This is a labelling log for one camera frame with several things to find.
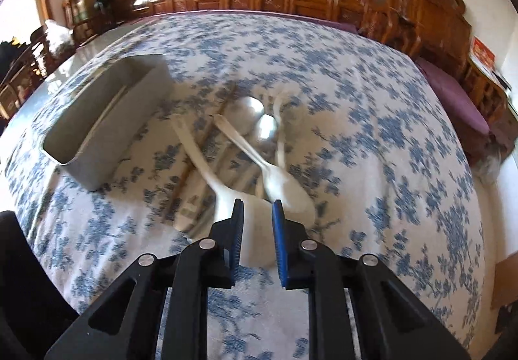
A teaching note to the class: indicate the red printed card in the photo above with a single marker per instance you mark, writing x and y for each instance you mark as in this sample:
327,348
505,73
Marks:
483,49

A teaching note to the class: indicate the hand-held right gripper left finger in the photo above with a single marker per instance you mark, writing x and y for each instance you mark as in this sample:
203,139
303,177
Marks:
238,230

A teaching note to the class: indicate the wooden forks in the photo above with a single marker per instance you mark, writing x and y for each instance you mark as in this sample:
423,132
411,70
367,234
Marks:
194,153

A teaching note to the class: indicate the blue floral tablecloth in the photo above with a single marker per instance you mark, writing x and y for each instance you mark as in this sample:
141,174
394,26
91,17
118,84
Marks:
364,141

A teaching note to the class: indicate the grey fluffy object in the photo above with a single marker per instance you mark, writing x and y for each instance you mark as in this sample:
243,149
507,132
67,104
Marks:
491,161

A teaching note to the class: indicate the dark wooden chair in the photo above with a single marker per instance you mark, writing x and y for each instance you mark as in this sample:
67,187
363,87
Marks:
20,72

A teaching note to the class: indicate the grey rectangular container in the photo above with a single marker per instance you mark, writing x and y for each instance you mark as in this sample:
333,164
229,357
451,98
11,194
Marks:
121,129

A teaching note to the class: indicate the metal spoon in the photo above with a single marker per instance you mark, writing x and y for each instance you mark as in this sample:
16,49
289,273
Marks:
267,128
245,111

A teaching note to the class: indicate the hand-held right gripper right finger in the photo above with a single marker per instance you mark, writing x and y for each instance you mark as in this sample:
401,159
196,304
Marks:
278,238

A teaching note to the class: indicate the wooden spoons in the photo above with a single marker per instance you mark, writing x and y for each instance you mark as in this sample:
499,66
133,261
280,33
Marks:
291,194

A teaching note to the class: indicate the dark glass cabinet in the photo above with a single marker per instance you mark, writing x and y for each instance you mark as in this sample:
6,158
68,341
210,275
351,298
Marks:
87,5

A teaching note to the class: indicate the wooden chopstick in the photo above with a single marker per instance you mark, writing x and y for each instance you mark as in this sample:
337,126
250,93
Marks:
210,127

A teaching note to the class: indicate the white plastic bag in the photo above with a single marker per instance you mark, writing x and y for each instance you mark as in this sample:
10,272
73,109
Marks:
58,38

